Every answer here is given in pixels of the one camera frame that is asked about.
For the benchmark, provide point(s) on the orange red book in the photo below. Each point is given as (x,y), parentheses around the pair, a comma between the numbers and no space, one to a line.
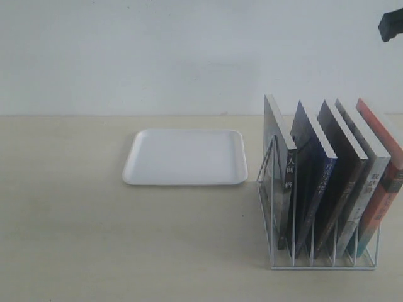
(384,181)

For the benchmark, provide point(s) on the white wire book rack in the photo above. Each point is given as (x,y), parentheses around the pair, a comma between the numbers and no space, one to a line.
(285,260)

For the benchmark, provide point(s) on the grey white book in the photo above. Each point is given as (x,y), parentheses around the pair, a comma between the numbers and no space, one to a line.
(362,204)

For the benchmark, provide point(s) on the black grey book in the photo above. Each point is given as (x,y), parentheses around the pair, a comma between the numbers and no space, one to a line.
(279,175)

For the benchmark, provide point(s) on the white rectangular tray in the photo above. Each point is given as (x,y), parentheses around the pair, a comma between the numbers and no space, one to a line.
(186,157)

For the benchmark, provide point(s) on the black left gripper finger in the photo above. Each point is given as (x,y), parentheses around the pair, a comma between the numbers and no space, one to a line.
(391,25)

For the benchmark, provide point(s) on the blue book with orange moon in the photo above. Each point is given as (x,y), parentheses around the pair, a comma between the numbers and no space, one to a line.
(315,162)

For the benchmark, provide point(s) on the dark brown book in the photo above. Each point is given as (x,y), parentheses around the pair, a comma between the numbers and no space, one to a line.
(351,159)

